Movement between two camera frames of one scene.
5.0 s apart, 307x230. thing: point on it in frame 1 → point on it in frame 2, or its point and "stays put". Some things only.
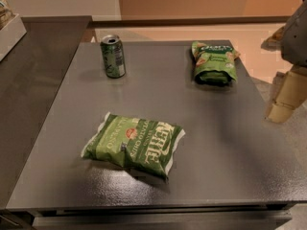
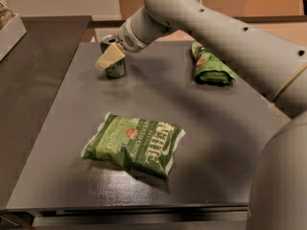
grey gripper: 295,37 → 131,42
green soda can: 113,54 stays put
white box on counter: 11,35 stays put
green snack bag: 214,63 stays put
